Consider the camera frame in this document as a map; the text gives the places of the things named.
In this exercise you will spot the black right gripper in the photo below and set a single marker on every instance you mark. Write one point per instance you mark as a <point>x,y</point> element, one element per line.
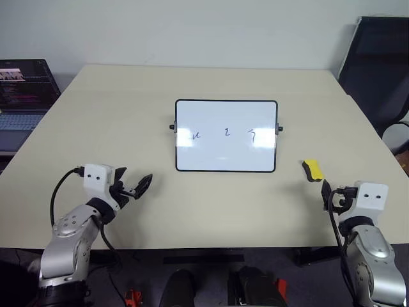
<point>342,202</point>

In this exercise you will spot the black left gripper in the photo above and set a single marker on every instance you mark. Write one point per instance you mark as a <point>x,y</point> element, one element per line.
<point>122,192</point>

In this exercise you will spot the yellow and black eraser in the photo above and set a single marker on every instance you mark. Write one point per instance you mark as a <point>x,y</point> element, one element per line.
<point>314,169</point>

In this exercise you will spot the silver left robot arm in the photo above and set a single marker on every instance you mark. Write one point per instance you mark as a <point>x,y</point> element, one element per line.
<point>64,238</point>

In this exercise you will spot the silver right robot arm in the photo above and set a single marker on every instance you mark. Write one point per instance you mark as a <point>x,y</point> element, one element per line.
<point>377,257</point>

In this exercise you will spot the white rounded object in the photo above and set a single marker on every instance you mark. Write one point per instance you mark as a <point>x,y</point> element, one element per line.
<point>396,137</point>

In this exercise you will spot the small orange red part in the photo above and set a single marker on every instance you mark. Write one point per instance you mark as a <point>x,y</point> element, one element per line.
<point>282,285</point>
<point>132,298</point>

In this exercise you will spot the black bar under table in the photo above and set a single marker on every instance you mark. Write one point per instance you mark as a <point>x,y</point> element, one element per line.
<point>204,259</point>

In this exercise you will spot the black framed small whiteboard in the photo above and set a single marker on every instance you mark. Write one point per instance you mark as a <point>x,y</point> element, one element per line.
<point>223,115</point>

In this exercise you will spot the wide dark rounded shape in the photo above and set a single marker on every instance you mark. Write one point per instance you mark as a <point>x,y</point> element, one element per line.
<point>255,288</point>

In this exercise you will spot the black office chair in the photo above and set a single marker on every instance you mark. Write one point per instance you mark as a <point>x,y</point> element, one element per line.
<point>377,73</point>

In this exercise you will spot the open grey laptop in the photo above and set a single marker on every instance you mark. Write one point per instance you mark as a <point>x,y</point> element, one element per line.
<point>22,89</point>

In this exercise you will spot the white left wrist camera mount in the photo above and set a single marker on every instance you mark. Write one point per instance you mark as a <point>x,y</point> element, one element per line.
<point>96,179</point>

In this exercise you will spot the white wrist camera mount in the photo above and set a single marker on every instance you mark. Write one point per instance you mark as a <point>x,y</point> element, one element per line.
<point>96,179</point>
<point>370,204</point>

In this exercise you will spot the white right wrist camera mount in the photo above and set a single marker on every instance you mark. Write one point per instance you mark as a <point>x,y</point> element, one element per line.
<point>370,204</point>

